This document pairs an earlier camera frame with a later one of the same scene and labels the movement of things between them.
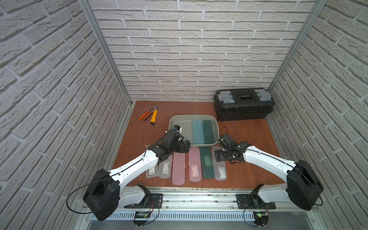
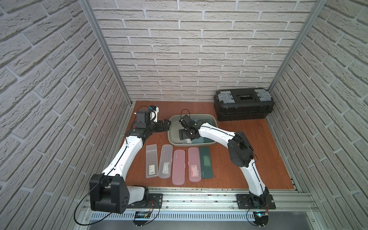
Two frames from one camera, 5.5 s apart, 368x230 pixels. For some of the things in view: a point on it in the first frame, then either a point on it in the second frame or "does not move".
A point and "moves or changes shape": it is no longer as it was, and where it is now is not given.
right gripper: [218, 156] to [182, 135]
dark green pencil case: [207, 165] does not move
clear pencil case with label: [219, 167] moves or changes shape
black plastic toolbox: [235, 104] does not move
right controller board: [261, 218] does not move
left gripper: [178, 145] to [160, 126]
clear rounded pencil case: [165, 168] does not move
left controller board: [142, 214] does not move
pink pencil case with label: [195, 164] does not move
